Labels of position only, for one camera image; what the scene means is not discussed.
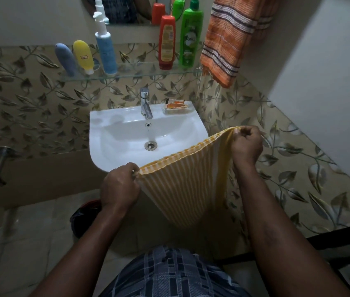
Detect orange striped towel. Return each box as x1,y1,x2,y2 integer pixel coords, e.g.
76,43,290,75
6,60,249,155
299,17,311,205
200,0,279,89

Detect black metal frame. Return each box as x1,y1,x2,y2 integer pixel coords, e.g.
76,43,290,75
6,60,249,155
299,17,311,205
215,221,350,285

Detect dark red bucket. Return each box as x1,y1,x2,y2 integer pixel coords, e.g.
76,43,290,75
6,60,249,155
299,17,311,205
70,199,103,239

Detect person's left forearm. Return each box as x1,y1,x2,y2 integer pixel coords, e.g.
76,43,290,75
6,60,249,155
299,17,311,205
31,202,132,297

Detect orange soap bar packet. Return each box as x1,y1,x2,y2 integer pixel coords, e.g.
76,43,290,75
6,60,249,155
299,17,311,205
164,98,184,110

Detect yellow tube white cap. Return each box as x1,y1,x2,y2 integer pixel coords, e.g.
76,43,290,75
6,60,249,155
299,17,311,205
72,40,95,75

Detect yellow white striped cloth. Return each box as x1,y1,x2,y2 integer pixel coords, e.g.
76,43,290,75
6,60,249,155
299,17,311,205
135,127,244,229

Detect person's left hand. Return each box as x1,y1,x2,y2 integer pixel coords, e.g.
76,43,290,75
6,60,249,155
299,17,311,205
100,163,141,212

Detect green shampoo bottle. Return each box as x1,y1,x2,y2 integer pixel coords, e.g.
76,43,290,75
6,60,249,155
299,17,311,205
179,0,205,68

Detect red shampoo bottle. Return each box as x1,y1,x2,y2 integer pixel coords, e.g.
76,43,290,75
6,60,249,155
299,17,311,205
158,15,176,70

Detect chrome wall tap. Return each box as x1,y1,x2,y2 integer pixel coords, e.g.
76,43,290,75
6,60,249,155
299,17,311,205
0,146,12,186

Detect blue white pump bottle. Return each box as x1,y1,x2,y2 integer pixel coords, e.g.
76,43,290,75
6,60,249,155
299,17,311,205
93,11,118,75

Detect blue grey tube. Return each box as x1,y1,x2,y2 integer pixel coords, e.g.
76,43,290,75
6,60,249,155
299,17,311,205
54,43,79,78

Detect white ceramic wash basin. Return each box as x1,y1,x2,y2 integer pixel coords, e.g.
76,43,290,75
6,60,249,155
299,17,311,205
89,101,209,173

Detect glass wall shelf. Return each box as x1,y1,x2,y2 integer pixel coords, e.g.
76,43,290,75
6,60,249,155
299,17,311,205
58,61,204,81

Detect chrome basin tap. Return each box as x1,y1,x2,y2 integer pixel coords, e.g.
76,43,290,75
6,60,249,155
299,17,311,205
140,88,154,120

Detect plaid blue shorts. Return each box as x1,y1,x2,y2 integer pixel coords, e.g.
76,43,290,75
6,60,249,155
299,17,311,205
99,245,251,297

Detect person's right hand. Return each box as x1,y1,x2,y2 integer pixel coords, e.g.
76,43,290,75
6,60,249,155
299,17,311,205
231,125,264,167

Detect wall mirror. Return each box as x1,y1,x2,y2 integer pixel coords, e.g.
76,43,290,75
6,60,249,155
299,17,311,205
82,0,214,26

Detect person's right forearm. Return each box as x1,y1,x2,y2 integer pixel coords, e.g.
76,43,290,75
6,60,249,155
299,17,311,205
234,158,350,297

